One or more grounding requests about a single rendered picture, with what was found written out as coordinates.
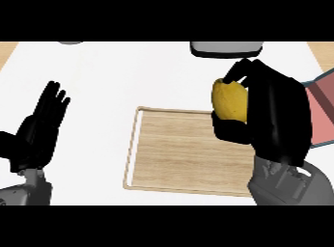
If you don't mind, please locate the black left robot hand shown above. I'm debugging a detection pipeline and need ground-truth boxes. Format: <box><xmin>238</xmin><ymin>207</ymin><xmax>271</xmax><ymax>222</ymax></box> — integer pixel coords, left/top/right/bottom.
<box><xmin>0</xmin><ymin>80</ymin><xmax>73</xmax><ymax>174</ymax></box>

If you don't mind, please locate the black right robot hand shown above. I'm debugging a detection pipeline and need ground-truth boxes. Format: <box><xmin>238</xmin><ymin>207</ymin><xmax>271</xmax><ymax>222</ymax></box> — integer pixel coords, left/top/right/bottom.
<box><xmin>210</xmin><ymin>58</ymin><xmax>314</xmax><ymax>168</ymax></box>

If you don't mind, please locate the yellow lemon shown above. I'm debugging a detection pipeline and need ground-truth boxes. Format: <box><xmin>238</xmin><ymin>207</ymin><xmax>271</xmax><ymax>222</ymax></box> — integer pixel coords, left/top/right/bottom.
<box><xmin>212</xmin><ymin>77</ymin><xmax>250</xmax><ymax>124</ymax></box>

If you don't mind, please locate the pink cardboard box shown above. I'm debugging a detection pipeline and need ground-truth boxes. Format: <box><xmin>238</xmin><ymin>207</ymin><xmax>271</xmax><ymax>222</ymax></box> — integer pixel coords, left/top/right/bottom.
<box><xmin>302</xmin><ymin>57</ymin><xmax>334</xmax><ymax>149</ymax></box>

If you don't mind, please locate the pale wooden tray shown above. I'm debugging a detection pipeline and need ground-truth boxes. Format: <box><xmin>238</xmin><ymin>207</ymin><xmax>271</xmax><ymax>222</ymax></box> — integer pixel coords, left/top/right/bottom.
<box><xmin>123</xmin><ymin>105</ymin><xmax>259</xmax><ymax>198</ymax></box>

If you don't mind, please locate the grey and black appliance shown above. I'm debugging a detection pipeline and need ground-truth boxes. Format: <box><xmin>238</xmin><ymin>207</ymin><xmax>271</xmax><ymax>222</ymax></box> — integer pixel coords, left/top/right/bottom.
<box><xmin>188</xmin><ymin>41</ymin><xmax>265</xmax><ymax>60</ymax></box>

